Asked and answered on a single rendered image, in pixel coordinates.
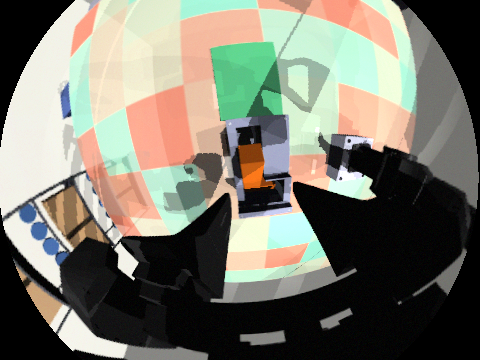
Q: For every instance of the orange l-shaped part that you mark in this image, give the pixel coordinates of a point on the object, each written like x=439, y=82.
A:
x=251, y=163

